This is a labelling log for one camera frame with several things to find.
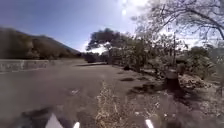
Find row of trees and bushes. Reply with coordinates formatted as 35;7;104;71
81;27;224;91

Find wooded hillside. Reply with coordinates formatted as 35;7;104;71
0;27;83;61

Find grey asphalt road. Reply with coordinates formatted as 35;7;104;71
0;61;158;128

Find bare branched tree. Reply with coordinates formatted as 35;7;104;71
133;0;224;44

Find low stone wall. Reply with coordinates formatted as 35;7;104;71
0;58;86;74

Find robot's own part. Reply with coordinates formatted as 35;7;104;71
72;121;81;128
145;118;155;128

